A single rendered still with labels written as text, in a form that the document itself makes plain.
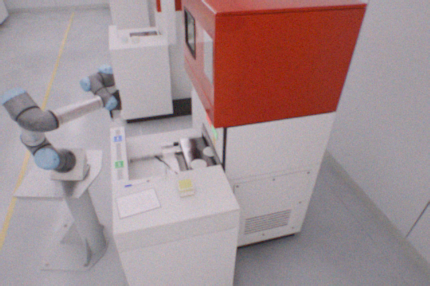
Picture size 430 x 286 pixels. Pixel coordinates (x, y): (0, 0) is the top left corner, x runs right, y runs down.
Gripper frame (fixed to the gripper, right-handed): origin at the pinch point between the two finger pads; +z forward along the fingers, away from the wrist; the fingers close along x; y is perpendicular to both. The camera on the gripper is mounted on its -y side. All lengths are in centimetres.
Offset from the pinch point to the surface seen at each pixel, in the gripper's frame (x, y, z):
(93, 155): 5.0, -17.7, 28.7
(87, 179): -18.5, -20.7, 28.7
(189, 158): -23, 43, 21
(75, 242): -3, -49, 107
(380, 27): 29, 207, -35
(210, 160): -29, 55, 21
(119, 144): -5.7, 1.3, 15.1
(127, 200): -56, 4, 14
